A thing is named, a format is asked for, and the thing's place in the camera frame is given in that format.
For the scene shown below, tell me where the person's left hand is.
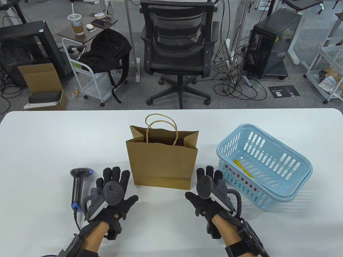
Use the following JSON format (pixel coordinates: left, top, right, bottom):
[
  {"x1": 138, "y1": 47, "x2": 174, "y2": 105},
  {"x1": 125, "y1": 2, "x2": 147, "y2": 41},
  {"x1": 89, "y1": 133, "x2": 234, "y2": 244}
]
[{"x1": 84, "y1": 167, "x2": 139, "y2": 240}]

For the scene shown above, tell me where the person's right hand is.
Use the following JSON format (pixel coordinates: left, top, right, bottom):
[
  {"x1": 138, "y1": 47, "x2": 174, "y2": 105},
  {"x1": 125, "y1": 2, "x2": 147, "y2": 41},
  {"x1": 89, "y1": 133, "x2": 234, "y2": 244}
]
[{"x1": 185, "y1": 166, "x2": 241, "y2": 239}]

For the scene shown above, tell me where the black grey controller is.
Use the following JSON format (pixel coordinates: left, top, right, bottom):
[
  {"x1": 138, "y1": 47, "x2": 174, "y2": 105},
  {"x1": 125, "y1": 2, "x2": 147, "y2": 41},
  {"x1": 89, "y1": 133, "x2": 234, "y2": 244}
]
[
  {"x1": 196, "y1": 175, "x2": 241, "y2": 214},
  {"x1": 84, "y1": 182, "x2": 126, "y2": 220}
]

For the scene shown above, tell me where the black barcode scanner blue trim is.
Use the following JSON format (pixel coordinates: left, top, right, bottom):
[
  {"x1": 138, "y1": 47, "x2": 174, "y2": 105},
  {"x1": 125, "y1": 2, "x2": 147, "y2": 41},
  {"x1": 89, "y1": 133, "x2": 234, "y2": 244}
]
[{"x1": 70, "y1": 167, "x2": 94, "y2": 212}]

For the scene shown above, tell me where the brown paper bag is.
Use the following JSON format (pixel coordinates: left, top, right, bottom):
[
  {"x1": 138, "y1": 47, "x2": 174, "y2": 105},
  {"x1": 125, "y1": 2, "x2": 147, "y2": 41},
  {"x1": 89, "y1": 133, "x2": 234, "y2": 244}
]
[{"x1": 126, "y1": 114, "x2": 199, "y2": 190}]

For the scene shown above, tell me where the red instant coffee powder package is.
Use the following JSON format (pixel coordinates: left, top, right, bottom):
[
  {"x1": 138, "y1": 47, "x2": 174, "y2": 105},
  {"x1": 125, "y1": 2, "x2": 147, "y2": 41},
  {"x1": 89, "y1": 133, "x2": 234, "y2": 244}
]
[{"x1": 225, "y1": 165, "x2": 268, "y2": 204}]

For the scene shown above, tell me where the yellow instant coffee powder package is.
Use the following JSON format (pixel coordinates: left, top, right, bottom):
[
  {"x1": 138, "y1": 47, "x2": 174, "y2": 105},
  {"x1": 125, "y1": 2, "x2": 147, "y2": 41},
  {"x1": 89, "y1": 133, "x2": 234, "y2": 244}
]
[{"x1": 233, "y1": 160, "x2": 255, "y2": 178}]

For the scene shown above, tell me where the person's left forearm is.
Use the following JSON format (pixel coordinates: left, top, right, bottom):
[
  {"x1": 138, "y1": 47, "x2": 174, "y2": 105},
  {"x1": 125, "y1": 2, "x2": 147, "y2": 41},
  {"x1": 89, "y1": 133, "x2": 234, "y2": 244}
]
[{"x1": 80, "y1": 222, "x2": 110, "y2": 252}]

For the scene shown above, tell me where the white rolling cart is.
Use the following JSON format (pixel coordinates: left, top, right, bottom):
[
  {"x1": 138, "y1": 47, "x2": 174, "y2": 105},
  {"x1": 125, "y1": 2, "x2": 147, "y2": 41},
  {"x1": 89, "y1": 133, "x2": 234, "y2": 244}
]
[{"x1": 62, "y1": 37, "x2": 124, "y2": 107}]

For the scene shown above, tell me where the light blue plastic basket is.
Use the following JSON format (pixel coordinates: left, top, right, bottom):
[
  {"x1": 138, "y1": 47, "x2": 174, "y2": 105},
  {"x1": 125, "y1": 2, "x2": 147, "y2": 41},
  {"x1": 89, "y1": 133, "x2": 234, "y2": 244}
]
[{"x1": 217, "y1": 123, "x2": 313, "y2": 213}]

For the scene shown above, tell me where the open cardboard box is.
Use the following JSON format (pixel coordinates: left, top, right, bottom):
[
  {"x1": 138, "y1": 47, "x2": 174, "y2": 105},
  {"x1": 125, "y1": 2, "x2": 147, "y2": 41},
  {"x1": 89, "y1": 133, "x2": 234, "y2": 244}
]
[{"x1": 18, "y1": 63, "x2": 67, "y2": 111}]

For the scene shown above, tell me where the black backpack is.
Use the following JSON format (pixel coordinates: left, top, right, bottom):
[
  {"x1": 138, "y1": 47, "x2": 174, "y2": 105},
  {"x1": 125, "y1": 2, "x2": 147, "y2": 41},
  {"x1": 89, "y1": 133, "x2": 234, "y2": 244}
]
[{"x1": 79, "y1": 29, "x2": 132, "y2": 104}]

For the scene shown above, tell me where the black mesh office chair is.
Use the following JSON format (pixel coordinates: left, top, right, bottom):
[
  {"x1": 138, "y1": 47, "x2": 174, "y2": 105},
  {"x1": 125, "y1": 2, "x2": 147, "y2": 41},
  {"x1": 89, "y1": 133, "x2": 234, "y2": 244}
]
[{"x1": 139, "y1": 0, "x2": 219, "y2": 109}]

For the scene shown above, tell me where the black leaflet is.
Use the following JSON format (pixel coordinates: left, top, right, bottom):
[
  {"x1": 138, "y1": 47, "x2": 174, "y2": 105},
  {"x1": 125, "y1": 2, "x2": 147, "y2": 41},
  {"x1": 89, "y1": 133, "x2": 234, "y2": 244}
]
[{"x1": 268, "y1": 85, "x2": 300, "y2": 99}]

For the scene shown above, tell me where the brown side table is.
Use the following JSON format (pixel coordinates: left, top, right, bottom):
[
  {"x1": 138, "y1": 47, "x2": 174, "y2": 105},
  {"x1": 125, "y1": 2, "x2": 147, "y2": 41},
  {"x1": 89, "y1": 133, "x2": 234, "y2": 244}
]
[{"x1": 57, "y1": 13, "x2": 118, "y2": 44}]

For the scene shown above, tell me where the white desk leg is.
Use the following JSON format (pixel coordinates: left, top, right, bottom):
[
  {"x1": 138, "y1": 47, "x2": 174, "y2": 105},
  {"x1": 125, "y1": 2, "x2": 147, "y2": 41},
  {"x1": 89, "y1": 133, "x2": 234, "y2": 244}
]
[
  {"x1": 225, "y1": 0, "x2": 249, "y2": 78},
  {"x1": 287, "y1": 8, "x2": 306, "y2": 65},
  {"x1": 125, "y1": 0, "x2": 141, "y2": 83}
]

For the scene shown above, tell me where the plastic cup with straw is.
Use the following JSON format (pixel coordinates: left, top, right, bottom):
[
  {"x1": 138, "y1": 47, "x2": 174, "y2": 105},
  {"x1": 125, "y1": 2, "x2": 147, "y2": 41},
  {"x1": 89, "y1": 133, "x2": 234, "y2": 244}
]
[{"x1": 67, "y1": 3, "x2": 85, "y2": 36}]

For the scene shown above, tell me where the brown paper packet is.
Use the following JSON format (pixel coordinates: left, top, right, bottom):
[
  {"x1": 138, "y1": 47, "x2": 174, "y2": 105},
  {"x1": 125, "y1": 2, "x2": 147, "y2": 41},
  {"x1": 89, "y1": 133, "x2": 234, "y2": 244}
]
[{"x1": 322, "y1": 67, "x2": 343, "y2": 81}]

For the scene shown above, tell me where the black computer tower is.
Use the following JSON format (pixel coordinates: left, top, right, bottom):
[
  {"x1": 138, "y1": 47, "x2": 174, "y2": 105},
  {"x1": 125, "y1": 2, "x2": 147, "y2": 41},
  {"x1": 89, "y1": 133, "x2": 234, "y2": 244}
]
[{"x1": 243, "y1": 7, "x2": 303, "y2": 80}]

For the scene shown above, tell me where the black scanner cable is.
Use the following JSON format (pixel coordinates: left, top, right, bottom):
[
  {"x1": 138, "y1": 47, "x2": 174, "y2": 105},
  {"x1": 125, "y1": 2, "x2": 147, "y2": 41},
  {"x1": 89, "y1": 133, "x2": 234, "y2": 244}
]
[{"x1": 73, "y1": 210, "x2": 82, "y2": 232}]

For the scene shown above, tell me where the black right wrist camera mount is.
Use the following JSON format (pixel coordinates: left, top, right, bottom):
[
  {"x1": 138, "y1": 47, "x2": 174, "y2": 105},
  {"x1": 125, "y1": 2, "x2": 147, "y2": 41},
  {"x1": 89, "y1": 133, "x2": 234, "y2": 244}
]
[{"x1": 225, "y1": 220, "x2": 270, "y2": 257}]

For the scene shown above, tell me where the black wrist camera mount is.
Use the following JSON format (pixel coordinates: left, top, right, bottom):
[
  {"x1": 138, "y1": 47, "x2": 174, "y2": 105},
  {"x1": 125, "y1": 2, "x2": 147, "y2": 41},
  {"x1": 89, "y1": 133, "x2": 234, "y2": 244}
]
[
  {"x1": 225, "y1": 220, "x2": 270, "y2": 257},
  {"x1": 58, "y1": 233, "x2": 83, "y2": 257}
]

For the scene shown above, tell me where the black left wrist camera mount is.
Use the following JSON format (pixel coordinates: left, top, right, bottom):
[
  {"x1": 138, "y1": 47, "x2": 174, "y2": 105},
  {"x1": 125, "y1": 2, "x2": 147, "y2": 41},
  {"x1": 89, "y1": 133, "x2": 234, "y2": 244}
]
[{"x1": 58, "y1": 233, "x2": 83, "y2": 257}]

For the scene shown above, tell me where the tangle of black cables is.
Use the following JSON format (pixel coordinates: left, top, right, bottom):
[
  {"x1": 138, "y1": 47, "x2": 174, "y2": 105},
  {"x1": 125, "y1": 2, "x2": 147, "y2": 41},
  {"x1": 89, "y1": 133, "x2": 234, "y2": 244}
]
[{"x1": 210, "y1": 0, "x2": 268, "y2": 101}]

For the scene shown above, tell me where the white wire shelf cart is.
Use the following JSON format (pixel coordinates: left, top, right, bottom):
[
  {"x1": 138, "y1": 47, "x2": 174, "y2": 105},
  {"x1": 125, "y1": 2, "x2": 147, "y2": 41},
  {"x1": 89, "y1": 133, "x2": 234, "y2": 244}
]
[{"x1": 304, "y1": 12, "x2": 343, "y2": 105}]

